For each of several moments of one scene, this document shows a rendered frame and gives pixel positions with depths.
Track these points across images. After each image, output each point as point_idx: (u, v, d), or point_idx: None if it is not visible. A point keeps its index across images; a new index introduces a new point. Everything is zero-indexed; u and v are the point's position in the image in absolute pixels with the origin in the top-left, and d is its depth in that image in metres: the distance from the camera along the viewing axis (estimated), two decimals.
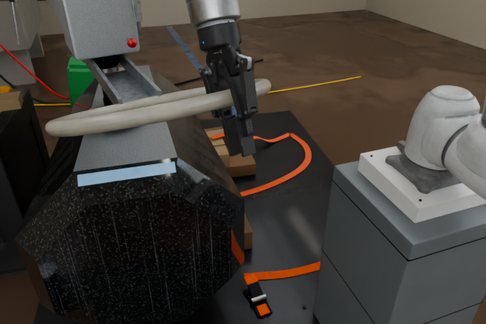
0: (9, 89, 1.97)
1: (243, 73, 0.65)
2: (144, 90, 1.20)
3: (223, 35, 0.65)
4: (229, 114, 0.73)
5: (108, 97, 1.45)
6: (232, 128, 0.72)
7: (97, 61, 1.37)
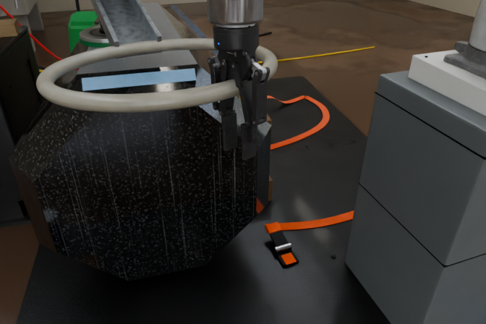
0: None
1: (256, 84, 0.62)
2: (142, 26, 1.12)
3: (241, 41, 0.60)
4: (230, 110, 0.72)
5: None
6: (231, 124, 0.72)
7: None
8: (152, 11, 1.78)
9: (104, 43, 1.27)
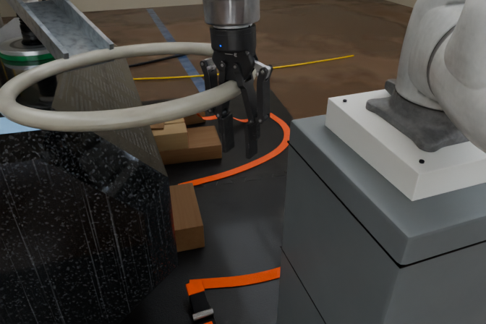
0: None
1: (262, 83, 0.62)
2: (84, 34, 1.03)
3: (244, 41, 0.60)
4: (226, 111, 0.71)
5: None
6: (228, 125, 0.72)
7: None
8: None
9: None
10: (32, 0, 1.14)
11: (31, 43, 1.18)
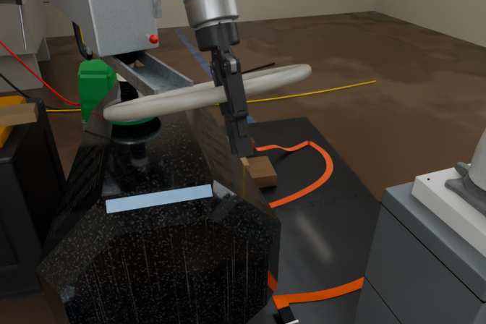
0: (22, 99, 1.86)
1: (227, 76, 0.64)
2: (171, 82, 1.24)
3: (211, 37, 0.65)
4: None
5: (126, 93, 1.48)
6: None
7: (117, 58, 1.40)
8: None
9: (128, 121, 1.46)
10: None
11: None
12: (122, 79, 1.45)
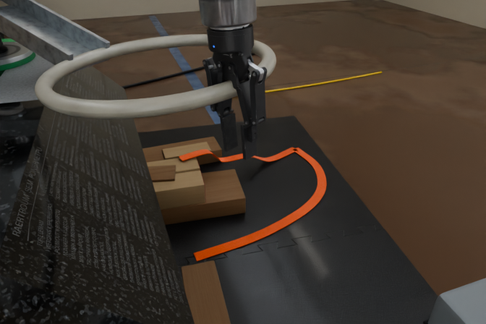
0: None
1: (254, 86, 0.62)
2: (66, 36, 1.01)
3: (236, 43, 0.60)
4: (228, 110, 0.72)
5: None
6: (230, 125, 0.72)
7: None
8: (40, 66, 1.11)
9: None
10: None
11: (4, 45, 1.16)
12: None
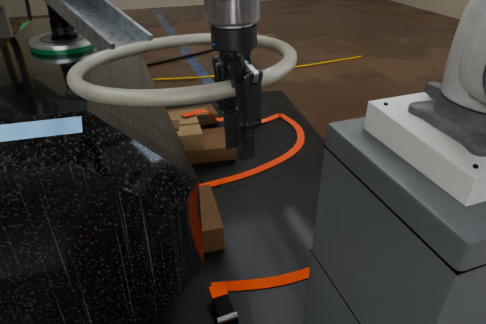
0: None
1: (248, 87, 0.61)
2: (119, 27, 1.09)
3: (233, 43, 0.60)
4: (233, 109, 0.72)
5: (58, 18, 1.22)
6: (233, 124, 0.72)
7: None
8: None
9: (30, 43, 1.26)
10: None
11: (75, 32, 1.30)
12: None
